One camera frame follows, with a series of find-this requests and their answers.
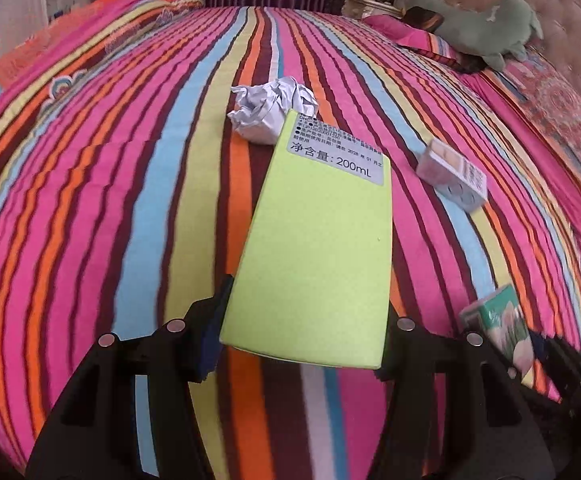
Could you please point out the lime green carton box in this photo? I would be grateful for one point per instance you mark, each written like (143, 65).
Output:
(314, 277)

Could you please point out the white paper ball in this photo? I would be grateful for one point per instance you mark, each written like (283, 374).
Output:
(260, 111)

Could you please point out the green plush dinosaur toy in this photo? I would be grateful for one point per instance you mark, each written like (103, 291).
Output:
(503, 29)

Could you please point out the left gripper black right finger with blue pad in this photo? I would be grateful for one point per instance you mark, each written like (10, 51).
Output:
(460, 389)

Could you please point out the pink patterned pillow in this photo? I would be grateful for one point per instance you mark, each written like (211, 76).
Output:
(411, 38)

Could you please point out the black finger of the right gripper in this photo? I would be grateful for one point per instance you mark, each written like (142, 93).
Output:
(561, 364)

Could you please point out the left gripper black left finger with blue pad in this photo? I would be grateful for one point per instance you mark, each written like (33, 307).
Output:
(92, 430)

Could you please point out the green white drink carton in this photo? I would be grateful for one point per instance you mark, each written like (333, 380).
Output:
(500, 318)

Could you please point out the small white pink box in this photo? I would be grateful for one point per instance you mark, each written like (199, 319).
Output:
(453, 176)

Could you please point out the white bedside table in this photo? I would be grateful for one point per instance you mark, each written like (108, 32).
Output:
(360, 9)

